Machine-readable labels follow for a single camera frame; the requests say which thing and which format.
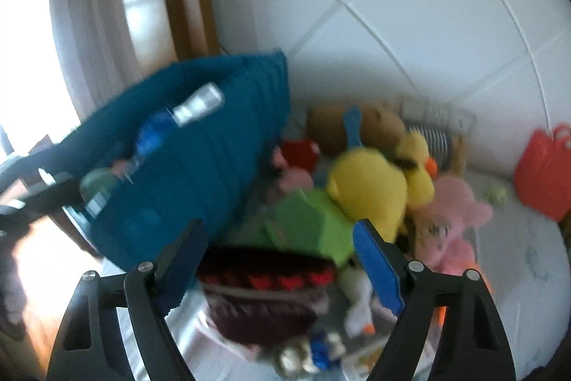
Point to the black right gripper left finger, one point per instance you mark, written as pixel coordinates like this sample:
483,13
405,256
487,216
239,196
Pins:
89,344

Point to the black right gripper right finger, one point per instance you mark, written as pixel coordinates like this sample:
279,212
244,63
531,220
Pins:
473,344

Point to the pink starfish plush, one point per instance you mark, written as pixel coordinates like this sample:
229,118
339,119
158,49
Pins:
439,227

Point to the white duck toy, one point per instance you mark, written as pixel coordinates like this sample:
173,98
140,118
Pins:
357,288

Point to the dark brown knit hat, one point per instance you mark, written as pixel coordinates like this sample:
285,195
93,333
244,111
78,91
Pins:
263,296

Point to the blue plastic crate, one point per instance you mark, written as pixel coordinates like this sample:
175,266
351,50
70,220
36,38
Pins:
201,170

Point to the yellow duck plush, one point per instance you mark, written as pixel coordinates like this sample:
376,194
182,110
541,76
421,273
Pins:
368,186

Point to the striped plush toy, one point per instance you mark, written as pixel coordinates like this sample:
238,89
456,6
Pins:
447,149

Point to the green plush toy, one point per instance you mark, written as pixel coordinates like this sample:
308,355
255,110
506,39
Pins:
309,221

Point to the blue bottle in crate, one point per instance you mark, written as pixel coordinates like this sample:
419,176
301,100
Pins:
152,132

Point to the brown plush toy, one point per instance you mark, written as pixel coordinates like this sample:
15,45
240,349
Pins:
378,126

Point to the small red pig plush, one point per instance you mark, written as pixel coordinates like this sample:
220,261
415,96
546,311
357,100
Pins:
296,160

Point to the white wall socket strip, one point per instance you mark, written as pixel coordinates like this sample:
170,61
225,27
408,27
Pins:
443,116

